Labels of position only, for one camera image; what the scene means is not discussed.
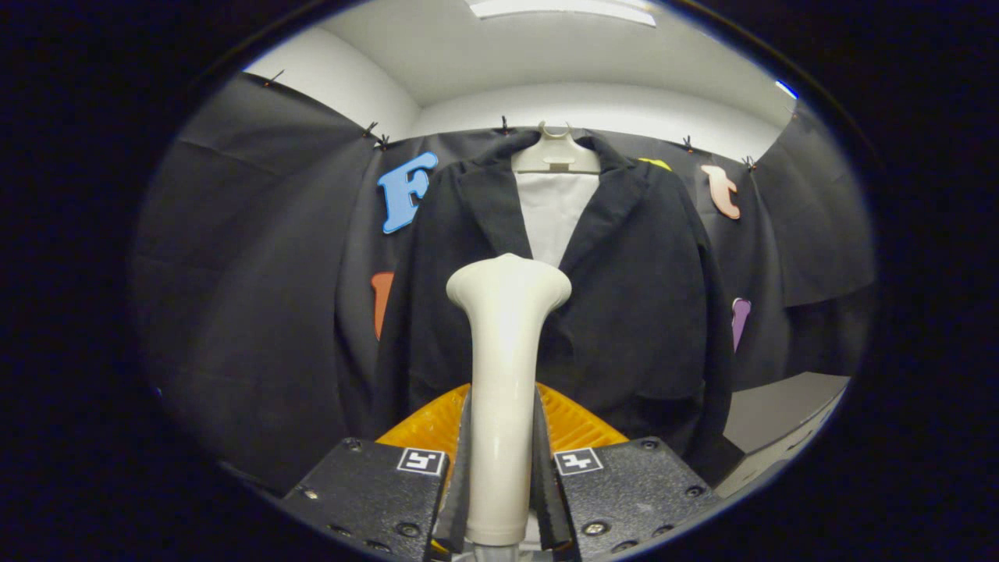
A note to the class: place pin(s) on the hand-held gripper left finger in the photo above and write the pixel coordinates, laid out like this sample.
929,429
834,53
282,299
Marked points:
459,507

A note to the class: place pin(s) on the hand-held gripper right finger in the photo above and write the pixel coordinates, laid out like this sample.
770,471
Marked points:
549,507

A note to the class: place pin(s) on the white garment steamer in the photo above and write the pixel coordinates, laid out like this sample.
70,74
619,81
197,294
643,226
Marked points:
503,351

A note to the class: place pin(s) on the black blazer jacket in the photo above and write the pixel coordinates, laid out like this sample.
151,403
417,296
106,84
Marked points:
648,312

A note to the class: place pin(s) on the white shirt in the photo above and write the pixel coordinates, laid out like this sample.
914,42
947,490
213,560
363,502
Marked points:
554,211

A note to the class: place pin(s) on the white clothes hanger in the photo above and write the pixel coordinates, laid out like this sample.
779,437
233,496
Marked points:
556,156

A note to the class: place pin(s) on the grey cabinet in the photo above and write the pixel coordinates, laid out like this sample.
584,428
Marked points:
780,406

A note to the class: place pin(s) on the black backdrop cloth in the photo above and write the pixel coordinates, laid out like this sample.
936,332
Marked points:
250,273

